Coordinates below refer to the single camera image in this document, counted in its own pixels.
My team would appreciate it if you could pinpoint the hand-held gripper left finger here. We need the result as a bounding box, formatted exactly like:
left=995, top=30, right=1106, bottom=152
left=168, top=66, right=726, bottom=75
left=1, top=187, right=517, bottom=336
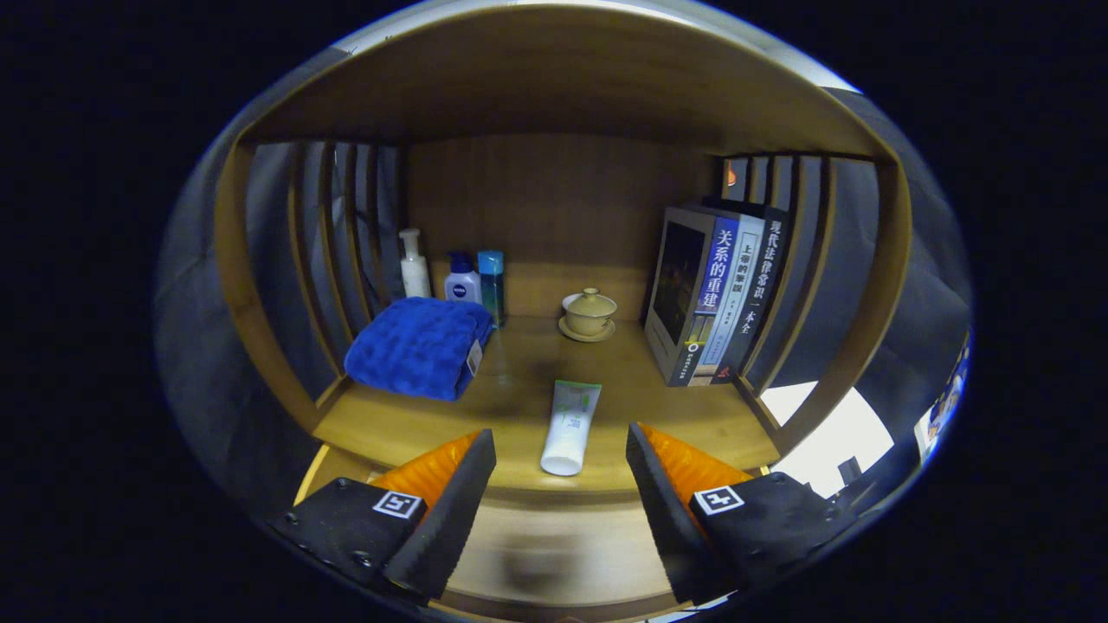
left=267, top=428, right=499, bottom=605

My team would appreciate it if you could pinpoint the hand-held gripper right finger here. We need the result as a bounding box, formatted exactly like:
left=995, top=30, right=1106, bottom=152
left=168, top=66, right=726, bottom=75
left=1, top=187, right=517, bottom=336
left=625, top=421, right=860, bottom=607

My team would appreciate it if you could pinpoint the white green cosmetic tube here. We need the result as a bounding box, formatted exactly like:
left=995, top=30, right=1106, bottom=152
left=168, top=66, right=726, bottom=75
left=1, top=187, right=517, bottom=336
left=539, top=379, right=603, bottom=478

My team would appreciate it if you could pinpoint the wooden countertop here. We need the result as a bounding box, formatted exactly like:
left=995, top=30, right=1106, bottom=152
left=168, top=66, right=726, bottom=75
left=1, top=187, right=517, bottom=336
left=313, top=316, right=782, bottom=494

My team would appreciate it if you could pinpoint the wooden cabinet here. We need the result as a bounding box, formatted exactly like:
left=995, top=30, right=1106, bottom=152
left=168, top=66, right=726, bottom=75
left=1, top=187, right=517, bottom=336
left=212, top=4, right=914, bottom=503

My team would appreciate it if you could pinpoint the folded blue towel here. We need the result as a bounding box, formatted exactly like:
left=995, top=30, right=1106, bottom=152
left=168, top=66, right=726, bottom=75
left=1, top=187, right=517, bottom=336
left=344, top=297, right=496, bottom=402

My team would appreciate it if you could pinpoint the ceramic saucer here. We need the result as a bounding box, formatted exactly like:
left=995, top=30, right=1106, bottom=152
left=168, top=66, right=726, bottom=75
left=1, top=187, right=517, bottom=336
left=557, top=316, right=617, bottom=344

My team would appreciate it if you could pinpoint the lidded ceramic teacup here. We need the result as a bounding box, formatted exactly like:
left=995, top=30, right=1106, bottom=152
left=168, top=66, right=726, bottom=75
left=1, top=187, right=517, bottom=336
left=563, top=287, right=619, bottom=337

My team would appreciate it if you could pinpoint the white bottle with blue cap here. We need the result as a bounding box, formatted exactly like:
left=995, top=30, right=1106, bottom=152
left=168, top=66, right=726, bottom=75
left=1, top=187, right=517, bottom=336
left=444, top=251, right=483, bottom=305

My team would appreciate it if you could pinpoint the blue spine book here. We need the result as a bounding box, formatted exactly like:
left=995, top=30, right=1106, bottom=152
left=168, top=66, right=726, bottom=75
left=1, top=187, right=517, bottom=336
left=643, top=205, right=741, bottom=388

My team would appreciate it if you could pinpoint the teal bottle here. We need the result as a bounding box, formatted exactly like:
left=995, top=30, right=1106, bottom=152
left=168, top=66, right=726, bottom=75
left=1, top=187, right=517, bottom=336
left=477, top=250, right=506, bottom=328

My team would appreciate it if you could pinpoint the grey spine book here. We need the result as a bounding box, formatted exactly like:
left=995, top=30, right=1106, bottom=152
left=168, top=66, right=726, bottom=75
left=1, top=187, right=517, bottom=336
left=692, top=214, right=767, bottom=386

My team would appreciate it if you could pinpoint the white pump bottle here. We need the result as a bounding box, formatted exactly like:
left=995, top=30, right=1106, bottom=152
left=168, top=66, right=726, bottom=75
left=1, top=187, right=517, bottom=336
left=398, top=228, right=432, bottom=299

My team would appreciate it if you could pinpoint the black spine book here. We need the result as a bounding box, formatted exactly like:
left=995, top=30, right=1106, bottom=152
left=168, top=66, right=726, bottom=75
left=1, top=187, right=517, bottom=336
left=718, top=203, right=790, bottom=382

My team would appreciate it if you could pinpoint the blue dotted gift bag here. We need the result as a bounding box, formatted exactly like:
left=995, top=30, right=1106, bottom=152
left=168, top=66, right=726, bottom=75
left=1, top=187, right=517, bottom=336
left=916, top=333, right=972, bottom=459

